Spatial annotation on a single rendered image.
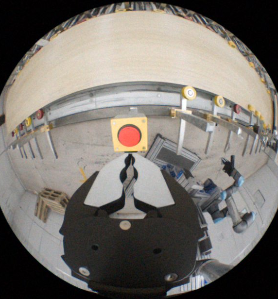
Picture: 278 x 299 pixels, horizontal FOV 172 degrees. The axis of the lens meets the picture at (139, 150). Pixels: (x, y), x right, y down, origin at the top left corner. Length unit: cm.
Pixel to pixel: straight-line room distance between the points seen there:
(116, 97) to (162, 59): 45
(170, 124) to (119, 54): 122
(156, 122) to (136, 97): 75
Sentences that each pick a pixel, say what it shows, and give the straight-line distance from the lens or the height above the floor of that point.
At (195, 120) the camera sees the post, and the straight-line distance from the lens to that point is 43.
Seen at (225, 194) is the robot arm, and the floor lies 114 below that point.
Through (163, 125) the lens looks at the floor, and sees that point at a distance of 151.
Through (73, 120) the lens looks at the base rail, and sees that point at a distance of 87.
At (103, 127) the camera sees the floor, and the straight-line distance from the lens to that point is 153.
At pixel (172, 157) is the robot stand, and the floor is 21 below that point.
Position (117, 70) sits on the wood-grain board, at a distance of 55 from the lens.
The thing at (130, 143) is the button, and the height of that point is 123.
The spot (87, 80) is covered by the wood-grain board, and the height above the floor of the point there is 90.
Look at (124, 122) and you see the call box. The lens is 20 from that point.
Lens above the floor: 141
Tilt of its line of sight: 62 degrees down
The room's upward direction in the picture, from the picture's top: 176 degrees clockwise
